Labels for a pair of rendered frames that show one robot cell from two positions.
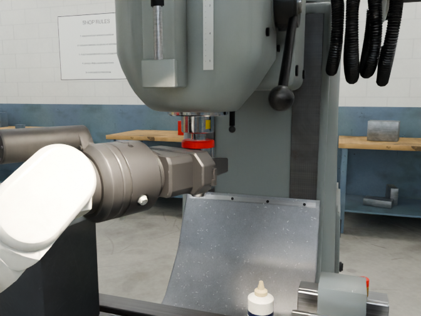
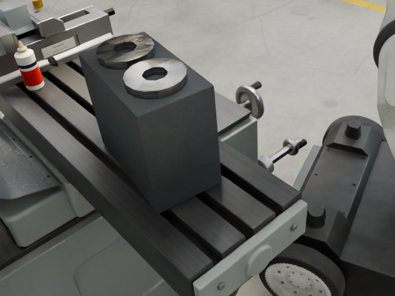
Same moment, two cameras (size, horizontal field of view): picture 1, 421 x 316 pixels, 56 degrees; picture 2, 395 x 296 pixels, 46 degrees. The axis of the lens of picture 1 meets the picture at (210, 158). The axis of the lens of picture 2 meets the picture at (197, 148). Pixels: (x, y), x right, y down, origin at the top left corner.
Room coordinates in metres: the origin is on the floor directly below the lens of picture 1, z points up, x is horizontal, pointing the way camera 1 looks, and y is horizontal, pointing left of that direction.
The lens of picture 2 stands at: (1.12, 0.75, 1.47)
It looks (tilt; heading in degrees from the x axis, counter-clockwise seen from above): 40 degrees down; 216
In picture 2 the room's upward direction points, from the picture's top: 7 degrees counter-clockwise
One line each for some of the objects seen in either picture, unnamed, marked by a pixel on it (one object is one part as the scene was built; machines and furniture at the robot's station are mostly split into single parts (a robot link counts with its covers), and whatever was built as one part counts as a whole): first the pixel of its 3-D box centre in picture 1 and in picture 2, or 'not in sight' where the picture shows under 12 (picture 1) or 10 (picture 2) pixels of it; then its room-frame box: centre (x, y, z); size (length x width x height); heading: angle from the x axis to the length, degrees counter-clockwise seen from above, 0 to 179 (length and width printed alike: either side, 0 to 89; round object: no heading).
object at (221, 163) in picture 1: (214, 167); not in sight; (0.54, -0.01, 1.23); 0.06 x 0.02 x 0.03; 139
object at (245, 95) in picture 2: not in sight; (241, 107); (0.09, 0.17, 0.64); 0.16 x 0.12 x 0.12; 162
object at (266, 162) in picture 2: not in sight; (281, 153); (0.10, 0.31, 0.52); 0.22 x 0.06 x 0.06; 162
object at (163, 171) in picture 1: (149, 175); not in sight; (0.50, 0.08, 1.23); 0.13 x 0.12 x 0.10; 49
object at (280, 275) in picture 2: not in sight; (300, 278); (0.48, 0.53, 0.50); 0.20 x 0.05 x 0.20; 94
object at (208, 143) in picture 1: (198, 143); not in sight; (0.57, 0.02, 1.26); 0.05 x 0.05 x 0.01
